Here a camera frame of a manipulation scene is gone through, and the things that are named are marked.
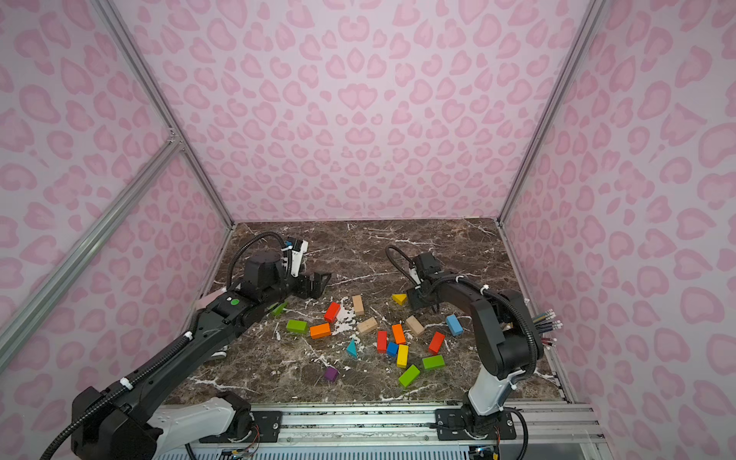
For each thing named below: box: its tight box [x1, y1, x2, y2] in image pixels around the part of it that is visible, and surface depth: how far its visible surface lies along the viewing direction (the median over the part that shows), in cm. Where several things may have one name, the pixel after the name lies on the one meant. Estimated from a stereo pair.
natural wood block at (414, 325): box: [405, 314, 425, 336], surface depth 92 cm
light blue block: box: [445, 314, 464, 337], surface depth 91 cm
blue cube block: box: [387, 341, 399, 358], surface depth 86 cm
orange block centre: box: [391, 323, 407, 345], surface depth 90 cm
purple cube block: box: [323, 366, 339, 382], surface depth 83 cm
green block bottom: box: [397, 364, 421, 389], surface depth 81 cm
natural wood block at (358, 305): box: [351, 294, 366, 316], surface depth 95 cm
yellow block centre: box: [396, 344, 410, 369], surface depth 84 cm
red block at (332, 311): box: [323, 300, 342, 323], surface depth 96 cm
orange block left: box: [309, 322, 332, 341], surface depth 90 cm
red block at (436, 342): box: [429, 331, 446, 355], surface depth 87 cm
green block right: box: [421, 354, 446, 369], surface depth 84 cm
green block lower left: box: [285, 319, 309, 335], surface depth 92 cm
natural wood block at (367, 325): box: [357, 317, 378, 333], surface depth 90 cm
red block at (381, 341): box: [376, 330, 389, 354], surface depth 89 cm
